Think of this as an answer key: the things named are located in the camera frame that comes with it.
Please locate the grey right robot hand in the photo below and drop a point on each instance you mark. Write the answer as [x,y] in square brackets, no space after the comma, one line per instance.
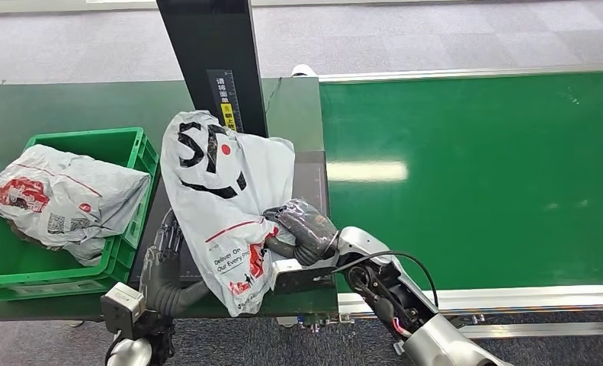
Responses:
[306,227]

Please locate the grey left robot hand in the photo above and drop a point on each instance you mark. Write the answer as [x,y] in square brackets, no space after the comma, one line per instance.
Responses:
[162,288]

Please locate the white courier bag black logo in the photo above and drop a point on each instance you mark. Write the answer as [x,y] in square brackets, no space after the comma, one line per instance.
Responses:
[220,202]

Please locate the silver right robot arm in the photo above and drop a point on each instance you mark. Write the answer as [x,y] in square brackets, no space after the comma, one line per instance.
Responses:
[432,338]

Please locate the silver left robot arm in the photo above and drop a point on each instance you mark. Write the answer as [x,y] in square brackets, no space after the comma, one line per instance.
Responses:
[129,353]

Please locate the metal conveyor mounting brackets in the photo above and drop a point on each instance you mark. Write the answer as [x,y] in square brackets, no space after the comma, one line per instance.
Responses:
[314,322]

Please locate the green conveyor belt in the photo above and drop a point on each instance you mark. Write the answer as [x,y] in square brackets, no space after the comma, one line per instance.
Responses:
[508,151]

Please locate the white courier bag red print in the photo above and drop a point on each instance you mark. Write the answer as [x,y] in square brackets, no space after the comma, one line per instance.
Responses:
[69,197]

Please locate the green plastic crate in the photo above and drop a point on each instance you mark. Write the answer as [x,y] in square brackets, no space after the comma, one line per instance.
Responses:
[8,262]

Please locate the black scanner column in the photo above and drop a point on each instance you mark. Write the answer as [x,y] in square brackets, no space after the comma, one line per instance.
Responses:
[210,40]

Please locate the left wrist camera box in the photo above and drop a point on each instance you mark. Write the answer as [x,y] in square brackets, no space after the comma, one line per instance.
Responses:
[123,303]

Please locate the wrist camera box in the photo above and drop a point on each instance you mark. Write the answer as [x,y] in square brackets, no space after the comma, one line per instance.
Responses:
[123,303]
[301,275]

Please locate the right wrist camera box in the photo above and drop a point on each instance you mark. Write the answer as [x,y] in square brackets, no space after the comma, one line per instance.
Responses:
[301,275]

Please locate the black scanner base plate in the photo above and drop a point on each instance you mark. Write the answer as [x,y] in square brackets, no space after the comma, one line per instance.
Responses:
[311,177]

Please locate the thin aluminium conveyor rail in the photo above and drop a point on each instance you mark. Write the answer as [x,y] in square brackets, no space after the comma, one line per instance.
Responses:
[457,73]

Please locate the wide aluminium conveyor rail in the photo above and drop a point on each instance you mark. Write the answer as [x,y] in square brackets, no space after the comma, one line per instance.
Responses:
[533,298]

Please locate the low aluminium frame bar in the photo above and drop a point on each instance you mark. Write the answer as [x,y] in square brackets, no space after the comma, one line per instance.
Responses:
[543,329]

